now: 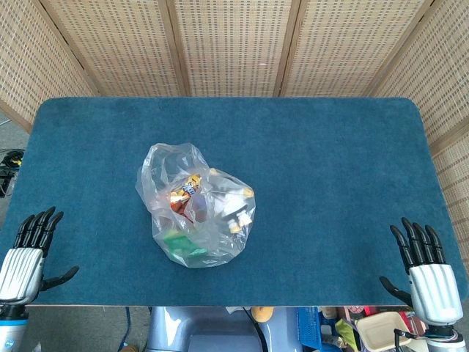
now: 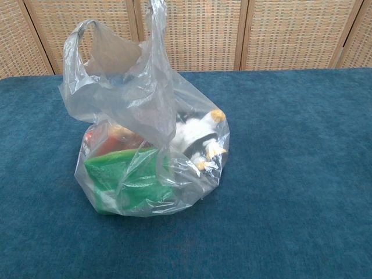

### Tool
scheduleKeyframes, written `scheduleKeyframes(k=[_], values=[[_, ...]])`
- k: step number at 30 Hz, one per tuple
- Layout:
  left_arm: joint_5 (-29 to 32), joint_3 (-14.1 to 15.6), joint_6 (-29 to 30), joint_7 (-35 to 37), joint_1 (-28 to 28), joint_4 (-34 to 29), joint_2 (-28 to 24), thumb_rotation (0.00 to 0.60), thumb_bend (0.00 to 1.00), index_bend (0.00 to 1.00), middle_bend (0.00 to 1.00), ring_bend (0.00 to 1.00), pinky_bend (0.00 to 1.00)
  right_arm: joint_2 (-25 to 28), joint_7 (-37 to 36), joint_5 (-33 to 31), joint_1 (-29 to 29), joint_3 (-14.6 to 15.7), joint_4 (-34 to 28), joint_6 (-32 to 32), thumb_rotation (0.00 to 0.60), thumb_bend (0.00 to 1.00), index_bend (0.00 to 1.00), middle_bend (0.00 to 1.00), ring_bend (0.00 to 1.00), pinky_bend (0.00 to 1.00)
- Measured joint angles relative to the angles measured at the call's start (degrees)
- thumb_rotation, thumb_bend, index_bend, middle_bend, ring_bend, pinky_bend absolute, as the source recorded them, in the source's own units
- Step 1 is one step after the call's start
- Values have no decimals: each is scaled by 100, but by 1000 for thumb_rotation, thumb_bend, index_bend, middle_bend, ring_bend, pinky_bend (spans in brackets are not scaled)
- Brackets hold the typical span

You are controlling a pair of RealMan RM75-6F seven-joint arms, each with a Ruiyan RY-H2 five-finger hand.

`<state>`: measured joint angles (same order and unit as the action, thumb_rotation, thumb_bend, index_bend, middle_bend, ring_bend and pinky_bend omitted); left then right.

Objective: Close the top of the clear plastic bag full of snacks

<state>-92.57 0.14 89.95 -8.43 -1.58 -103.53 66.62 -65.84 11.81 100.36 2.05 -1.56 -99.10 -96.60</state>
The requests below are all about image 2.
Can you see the clear plastic carrier bag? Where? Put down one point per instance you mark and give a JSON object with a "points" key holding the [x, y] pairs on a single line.
{"points": [[122, 96]]}

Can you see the black white plush toy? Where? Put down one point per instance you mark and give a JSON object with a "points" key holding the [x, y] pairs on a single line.
{"points": [[193, 132]]}

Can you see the green sponge cloth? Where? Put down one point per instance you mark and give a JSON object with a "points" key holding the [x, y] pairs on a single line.
{"points": [[145, 177]]}

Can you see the red orange soft toy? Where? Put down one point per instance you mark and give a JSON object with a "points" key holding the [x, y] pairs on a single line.
{"points": [[109, 143]]}

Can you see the woven rattan screen panel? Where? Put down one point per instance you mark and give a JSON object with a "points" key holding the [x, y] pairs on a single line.
{"points": [[52, 26], [203, 35], [14, 43], [361, 43], [296, 32]]}

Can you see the blue velvet table cloth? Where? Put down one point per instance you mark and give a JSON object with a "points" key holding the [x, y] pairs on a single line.
{"points": [[290, 174]]}

